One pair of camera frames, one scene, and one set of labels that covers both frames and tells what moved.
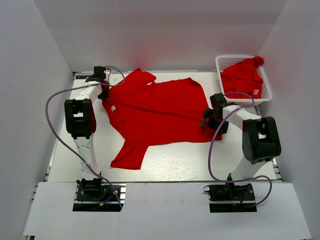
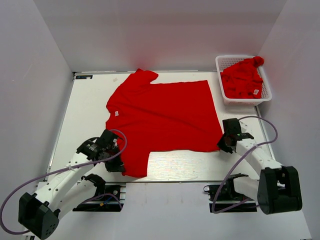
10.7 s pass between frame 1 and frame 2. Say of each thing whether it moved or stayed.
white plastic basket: stayed
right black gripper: moved
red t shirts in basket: stayed
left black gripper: moved
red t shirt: moved
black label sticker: stayed
